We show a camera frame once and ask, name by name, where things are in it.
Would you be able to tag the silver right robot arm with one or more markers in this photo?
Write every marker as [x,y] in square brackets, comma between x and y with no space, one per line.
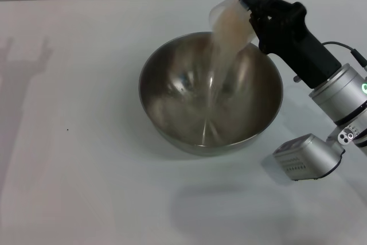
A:
[338,93]

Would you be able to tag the beige rice grains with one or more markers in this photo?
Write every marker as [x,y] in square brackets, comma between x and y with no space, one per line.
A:
[229,30]

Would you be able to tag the stainless steel mixing bowl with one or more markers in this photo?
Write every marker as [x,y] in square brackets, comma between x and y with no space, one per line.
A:
[172,113]

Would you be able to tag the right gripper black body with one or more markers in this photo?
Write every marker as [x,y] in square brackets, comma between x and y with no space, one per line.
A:
[292,35]

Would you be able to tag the translucent plastic measuring cup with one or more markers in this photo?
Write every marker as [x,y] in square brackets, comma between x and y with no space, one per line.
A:
[226,7]

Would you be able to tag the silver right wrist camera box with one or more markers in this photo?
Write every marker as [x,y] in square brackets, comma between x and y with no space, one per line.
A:
[306,156]

